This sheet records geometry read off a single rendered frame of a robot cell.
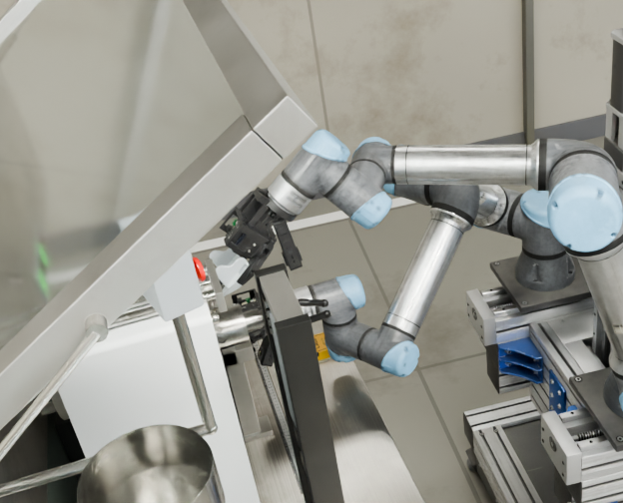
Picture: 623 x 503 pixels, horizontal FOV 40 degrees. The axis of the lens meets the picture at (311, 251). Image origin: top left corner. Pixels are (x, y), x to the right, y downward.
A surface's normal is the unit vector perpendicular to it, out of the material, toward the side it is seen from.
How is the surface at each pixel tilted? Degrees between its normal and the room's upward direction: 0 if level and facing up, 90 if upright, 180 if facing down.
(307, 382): 90
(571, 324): 0
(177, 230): 90
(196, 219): 90
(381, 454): 0
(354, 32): 90
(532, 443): 0
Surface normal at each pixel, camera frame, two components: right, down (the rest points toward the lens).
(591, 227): -0.29, 0.44
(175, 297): 0.51, 0.40
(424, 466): -0.14, -0.83
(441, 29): 0.18, 0.51
